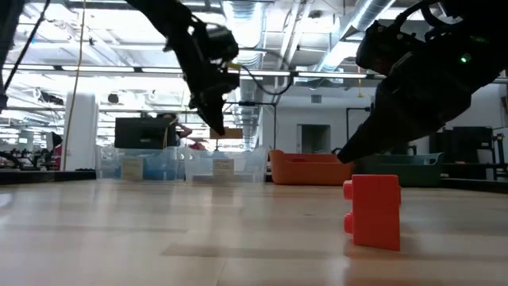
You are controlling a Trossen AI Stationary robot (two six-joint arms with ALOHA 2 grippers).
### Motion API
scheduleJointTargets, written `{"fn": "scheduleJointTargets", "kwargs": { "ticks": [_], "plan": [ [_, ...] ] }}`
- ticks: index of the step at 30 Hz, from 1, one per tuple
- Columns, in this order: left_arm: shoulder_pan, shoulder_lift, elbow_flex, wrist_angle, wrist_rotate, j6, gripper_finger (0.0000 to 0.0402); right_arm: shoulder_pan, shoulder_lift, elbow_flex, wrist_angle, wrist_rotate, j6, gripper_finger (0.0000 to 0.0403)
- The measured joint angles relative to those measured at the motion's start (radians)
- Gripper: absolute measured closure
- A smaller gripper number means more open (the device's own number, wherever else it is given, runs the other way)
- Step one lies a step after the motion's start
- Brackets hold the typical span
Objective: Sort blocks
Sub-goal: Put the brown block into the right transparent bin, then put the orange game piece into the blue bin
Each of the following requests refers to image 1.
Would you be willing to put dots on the white paper bin label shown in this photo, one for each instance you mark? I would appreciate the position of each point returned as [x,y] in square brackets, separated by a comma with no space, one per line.
[132,168]
[223,167]

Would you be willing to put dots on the person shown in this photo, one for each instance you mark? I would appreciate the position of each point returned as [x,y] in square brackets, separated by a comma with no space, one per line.
[57,153]
[180,131]

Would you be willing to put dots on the plain wooden block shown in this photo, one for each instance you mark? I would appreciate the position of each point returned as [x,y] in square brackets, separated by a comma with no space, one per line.
[234,133]

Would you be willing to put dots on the black stand frame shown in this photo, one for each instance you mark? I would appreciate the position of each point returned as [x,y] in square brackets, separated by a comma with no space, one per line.
[254,103]
[357,109]

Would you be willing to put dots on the small orange toy block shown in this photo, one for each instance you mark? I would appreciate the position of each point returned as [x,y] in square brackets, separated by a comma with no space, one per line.
[377,214]

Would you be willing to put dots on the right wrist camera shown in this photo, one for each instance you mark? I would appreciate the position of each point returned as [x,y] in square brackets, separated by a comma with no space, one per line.
[379,47]

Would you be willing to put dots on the white pillar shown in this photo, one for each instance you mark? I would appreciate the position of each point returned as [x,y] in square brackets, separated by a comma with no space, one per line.
[81,131]

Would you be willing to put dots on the black box-shaped monitor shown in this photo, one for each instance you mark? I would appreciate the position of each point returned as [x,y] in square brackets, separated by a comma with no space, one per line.
[139,133]

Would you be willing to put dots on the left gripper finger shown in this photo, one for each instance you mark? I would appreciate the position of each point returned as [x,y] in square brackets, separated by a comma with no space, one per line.
[214,115]

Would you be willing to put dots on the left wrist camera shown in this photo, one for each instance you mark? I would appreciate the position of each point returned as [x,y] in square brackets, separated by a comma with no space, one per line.
[222,43]

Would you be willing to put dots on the clear plastic bin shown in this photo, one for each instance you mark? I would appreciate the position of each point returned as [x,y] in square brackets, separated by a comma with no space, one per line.
[158,159]
[198,163]

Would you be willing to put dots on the black shelving unit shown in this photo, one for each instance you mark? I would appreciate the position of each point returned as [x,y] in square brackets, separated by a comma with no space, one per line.
[476,147]

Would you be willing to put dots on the teal plastic bin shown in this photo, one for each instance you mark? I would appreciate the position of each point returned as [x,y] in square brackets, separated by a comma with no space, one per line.
[416,171]

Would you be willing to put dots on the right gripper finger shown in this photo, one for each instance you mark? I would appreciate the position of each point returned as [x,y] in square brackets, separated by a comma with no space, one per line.
[381,135]

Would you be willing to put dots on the overhead frame crossbar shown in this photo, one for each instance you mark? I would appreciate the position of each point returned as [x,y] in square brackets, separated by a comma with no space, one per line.
[119,69]

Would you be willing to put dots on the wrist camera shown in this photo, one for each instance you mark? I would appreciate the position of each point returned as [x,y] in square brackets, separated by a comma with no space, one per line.
[222,43]
[379,47]

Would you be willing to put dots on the orange plastic bin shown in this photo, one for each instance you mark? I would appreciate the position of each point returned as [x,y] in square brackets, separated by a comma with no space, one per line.
[309,171]

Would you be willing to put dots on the silver ventilation duct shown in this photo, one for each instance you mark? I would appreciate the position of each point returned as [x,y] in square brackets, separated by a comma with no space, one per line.
[250,24]

